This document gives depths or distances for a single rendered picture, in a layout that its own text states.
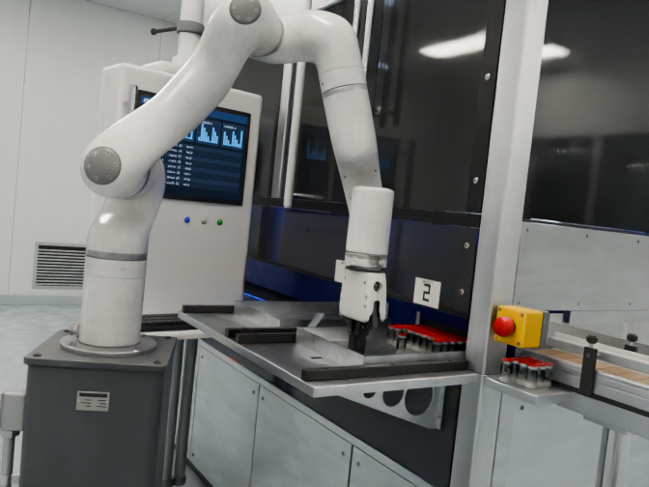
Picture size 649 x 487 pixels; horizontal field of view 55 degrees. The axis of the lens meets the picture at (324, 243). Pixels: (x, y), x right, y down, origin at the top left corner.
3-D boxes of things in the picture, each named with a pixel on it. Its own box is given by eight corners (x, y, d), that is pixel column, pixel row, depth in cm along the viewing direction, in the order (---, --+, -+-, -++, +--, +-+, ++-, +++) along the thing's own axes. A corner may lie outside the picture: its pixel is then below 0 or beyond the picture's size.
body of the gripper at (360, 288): (396, 268, 121) (389, 324, 122) (365, 261, 130) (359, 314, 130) (365, 266, 117) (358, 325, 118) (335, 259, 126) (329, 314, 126)
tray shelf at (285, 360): (327, 316, 191) (327, 309, 191) (502, 380, 133) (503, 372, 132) (177, 317, 165) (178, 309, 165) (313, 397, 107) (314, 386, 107)
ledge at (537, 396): (529, 381, 134) (530, 373, 134) (581, 400, 123) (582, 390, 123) (484, 386, 127) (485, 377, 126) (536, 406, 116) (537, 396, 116)
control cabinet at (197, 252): (215, 304, 227) (236, 89, 223) (244, 314, 213) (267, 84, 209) (76, 307, 194) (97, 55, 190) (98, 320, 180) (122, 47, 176)
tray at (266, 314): (336, 313, 187) (338, 301, 187) (390, 331, 165) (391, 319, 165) (233, 313, 169) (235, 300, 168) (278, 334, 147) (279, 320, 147)
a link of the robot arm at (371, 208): (346, 248, 129) (345, 251, 120) (352, 186, 128) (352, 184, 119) (386, 253, 128) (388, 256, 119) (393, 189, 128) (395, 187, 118)
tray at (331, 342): (409, 338, 158) (411, 325, 158) (486, 365, 137) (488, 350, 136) (295, 342, 140) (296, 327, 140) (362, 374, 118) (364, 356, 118)
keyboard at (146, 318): (236, 317, 203) (237, 310, 203) (260, 326, 193) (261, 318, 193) (117, 322, 177) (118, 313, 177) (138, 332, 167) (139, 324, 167)
